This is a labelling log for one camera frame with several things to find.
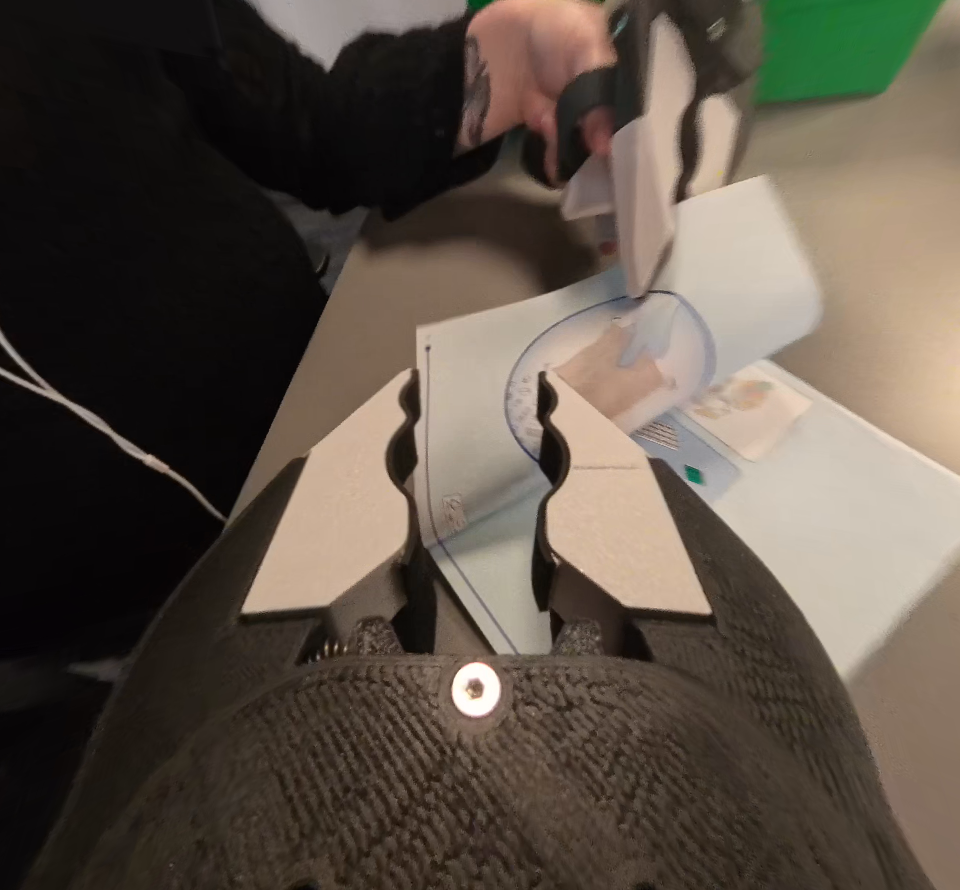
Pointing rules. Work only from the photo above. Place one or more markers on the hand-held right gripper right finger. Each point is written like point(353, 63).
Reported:
point(615, 523)

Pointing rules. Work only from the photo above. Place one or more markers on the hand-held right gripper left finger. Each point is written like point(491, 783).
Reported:
point(337, 515)

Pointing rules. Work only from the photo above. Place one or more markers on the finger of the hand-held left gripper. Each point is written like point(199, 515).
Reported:
point(649, 178)
point(724, 133)

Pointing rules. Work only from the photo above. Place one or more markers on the light blue instruction booklet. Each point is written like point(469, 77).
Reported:
point(787, 500)

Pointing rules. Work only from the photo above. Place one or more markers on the person's left forearm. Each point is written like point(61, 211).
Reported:
point(397, 118)

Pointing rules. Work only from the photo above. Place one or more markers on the person's left hand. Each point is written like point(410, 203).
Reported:
point(532, 58)

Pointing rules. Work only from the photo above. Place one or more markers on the green plastic bin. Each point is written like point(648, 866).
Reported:
point(840, 13)

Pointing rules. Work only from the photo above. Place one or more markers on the person's black clothed torso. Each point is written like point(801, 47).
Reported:
point(135, 268)

